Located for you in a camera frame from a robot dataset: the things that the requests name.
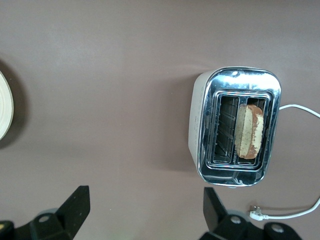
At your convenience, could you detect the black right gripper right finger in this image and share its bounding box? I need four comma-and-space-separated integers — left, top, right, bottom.
203, 187, 265, 240

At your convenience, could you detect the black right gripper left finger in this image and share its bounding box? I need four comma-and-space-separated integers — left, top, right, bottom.
14, 185, 91, 240

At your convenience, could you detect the slice of brown bread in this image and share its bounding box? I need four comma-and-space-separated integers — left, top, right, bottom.
234, 104, 265, 160

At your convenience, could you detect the round wooden plate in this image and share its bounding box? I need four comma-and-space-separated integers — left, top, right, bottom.
0, 69, 14, 141

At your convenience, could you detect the cream and chrome toaster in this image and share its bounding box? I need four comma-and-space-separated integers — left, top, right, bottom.
187, 66, 283, 188

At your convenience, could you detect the brown table cover mat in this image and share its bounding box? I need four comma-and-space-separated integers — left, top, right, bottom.
0, 0, 320, 240

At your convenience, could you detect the white toaster power cord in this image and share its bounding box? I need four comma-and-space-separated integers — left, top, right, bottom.
248, 103, 320, 221

